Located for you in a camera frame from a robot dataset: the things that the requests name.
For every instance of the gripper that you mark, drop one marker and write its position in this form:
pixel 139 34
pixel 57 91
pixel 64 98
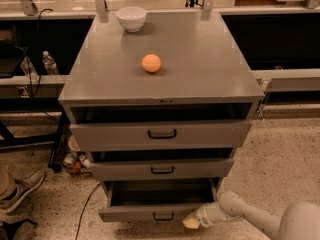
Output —
pixel 204 214

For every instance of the grey bottom drawer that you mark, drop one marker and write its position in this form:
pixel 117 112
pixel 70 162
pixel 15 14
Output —
pixel 156 200

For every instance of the grey drawer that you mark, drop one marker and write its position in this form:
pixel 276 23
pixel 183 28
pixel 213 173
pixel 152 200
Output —
pixel 156 200
pixel 160 135
pixel 161 169

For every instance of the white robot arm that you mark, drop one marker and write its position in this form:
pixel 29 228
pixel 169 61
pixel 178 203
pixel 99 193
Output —
pixel 300 220

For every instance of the grey middle drawer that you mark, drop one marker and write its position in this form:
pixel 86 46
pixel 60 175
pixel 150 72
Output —
pixel 161 169

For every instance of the grey metal drawer cabinet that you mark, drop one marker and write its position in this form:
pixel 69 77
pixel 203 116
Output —
pixel 203 77

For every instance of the grey top drawer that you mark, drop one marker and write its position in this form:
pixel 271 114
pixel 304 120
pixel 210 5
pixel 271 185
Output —
pixel 160 135

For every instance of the clutter items beside cabinet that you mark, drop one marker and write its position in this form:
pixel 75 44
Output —
pixel 76 161

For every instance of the orange ball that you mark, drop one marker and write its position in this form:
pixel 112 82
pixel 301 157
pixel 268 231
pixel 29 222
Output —
pixel 151 63

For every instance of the grey sneaker shoe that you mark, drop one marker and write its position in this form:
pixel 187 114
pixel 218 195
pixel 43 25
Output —
pixel 14 191

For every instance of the white ceramic bowl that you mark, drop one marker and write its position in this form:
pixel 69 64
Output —
pixel 131 19

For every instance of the clear plastic water bottle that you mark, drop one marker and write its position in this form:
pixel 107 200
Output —
pixel 50 63

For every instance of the black table frame leg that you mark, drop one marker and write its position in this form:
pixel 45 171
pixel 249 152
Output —
pixel 10 141

